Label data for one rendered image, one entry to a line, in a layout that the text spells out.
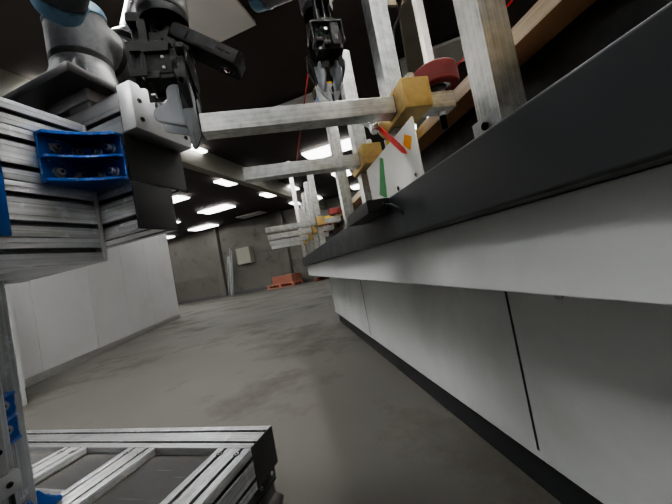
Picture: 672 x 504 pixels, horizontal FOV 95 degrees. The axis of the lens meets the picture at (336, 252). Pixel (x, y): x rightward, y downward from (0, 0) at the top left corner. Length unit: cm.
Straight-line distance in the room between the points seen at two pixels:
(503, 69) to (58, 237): 69
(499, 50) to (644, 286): 26
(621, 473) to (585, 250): 47
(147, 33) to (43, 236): 36
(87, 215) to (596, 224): 75
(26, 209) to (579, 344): 92
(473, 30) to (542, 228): 23
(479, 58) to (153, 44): 45
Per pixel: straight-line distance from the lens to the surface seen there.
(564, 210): 36
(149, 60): 60
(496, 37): 43
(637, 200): 32
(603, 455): 76
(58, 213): 71
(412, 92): 58
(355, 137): 87
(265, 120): 54
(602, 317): 64
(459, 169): 41
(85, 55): 93
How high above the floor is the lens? 60
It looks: 2 degrees up
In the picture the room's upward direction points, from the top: 11 degrees counter-clockwise
